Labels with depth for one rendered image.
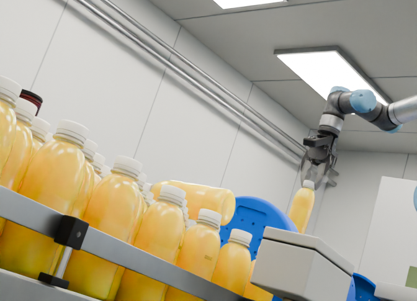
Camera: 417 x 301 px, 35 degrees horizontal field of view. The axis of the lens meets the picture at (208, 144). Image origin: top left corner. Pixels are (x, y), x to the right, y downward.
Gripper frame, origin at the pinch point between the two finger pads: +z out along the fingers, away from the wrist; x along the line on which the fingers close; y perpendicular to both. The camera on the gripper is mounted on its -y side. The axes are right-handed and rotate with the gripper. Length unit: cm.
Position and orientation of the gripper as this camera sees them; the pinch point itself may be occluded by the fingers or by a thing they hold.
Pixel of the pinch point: (309, 184)
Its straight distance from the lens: 218.4
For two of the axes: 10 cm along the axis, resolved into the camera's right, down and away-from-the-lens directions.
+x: -8.1, -1.5, 5.7
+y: 5.0, 3.6, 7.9
